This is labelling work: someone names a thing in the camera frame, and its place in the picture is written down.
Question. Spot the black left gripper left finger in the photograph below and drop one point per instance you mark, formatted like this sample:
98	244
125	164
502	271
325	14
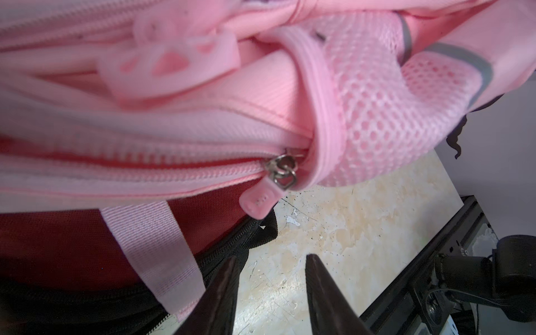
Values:
215	312

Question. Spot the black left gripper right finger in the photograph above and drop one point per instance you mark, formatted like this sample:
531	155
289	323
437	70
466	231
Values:
329	311

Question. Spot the pink backpack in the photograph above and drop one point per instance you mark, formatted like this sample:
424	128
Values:
121	106

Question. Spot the red backpack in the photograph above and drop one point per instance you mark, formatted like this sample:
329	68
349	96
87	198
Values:
75	250

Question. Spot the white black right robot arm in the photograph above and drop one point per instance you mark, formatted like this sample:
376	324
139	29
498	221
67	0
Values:
504	280

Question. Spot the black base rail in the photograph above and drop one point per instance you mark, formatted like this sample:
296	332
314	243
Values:
406	306

